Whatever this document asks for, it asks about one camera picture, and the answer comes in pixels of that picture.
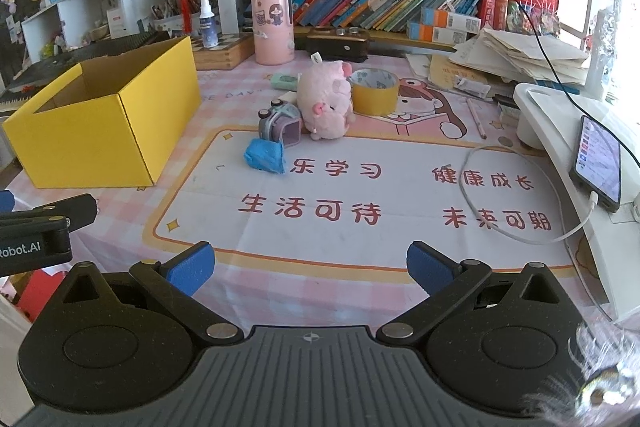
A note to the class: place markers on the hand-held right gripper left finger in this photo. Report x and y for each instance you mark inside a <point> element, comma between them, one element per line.
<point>192,268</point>

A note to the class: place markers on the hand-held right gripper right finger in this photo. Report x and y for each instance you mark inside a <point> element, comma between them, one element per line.
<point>429,267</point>

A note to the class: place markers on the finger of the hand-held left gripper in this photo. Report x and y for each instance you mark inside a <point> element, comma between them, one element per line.
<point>6,200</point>
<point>60,211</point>

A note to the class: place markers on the yellow cardboard box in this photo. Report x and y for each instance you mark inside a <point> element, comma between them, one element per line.
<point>75,142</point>

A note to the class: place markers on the grey purple toy truck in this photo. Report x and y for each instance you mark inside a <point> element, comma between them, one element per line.
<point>285,127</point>

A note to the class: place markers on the yellow tape roll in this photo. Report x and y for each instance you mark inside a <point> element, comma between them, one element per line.
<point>372,103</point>

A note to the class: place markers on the pink plush pig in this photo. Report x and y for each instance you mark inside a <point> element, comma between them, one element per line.
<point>325,102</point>

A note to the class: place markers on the pink checked desktop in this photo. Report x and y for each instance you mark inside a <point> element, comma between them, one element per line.
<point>350,187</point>

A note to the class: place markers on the cardboard box with red contents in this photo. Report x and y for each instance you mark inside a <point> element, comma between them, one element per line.
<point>37,294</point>

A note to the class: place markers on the blue face mask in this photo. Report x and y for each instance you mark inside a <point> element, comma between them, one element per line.
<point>262,157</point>

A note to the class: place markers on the pencil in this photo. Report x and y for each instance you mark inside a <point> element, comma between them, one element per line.
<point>476,119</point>

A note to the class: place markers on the black keyboard piano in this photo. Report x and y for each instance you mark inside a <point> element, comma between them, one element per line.
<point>100,49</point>

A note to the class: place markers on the white box with red label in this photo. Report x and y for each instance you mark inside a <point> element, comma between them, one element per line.
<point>116,23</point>

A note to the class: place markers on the black smartphone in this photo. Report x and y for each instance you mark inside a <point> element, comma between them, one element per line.
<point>597,162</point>

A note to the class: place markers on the green eraser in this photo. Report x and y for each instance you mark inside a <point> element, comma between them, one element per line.
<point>285,81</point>

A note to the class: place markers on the wooden chess box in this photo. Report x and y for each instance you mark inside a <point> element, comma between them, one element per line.
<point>225,54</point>

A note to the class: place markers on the white pen holder with brushes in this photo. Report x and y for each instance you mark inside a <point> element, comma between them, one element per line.
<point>187,19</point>
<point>165,22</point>

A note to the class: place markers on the blue orange white box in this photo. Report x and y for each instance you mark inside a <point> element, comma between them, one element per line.
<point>435,34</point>
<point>450,18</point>

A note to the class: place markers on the stack of loose papers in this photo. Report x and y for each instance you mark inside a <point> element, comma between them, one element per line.
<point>530,57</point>

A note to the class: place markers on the white blue spray bottle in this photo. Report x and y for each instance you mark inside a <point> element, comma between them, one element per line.
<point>208,29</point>

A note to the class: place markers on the brown black box with holes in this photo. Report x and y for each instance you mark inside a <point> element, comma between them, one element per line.
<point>335,49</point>

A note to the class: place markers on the pink humidifier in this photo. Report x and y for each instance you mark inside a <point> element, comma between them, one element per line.
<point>272,42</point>

